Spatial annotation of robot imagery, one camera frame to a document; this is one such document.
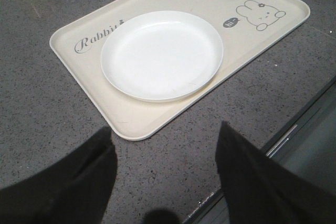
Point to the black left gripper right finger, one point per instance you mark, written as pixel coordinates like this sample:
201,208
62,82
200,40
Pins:
258,190

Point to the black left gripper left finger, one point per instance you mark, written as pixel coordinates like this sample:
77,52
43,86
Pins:
76,189

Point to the white round plate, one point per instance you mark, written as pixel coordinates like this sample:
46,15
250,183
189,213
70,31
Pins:
162,56

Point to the silver drawer handle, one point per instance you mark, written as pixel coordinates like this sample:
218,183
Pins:
278,145

